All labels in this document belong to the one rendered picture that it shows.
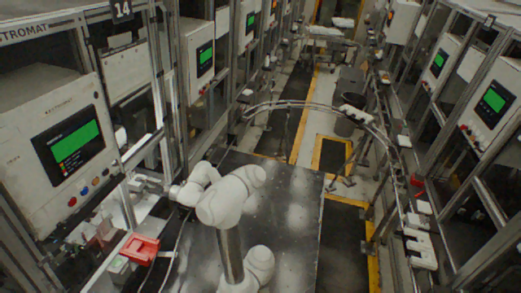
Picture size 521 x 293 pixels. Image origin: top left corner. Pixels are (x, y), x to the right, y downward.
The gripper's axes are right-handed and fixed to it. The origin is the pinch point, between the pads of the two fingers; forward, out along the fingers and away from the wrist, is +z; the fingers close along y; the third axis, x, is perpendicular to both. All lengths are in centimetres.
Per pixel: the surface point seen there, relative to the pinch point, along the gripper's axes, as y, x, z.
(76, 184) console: 43, 44, -10
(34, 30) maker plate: 96, 38, -8
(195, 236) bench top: -36.0, 0.8, -34.4
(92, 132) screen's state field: 60, 33, -12
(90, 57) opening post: 84, 21, -8
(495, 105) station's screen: 66, -61, -183
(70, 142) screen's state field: 62, 42, -12
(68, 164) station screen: 55, 46, -12
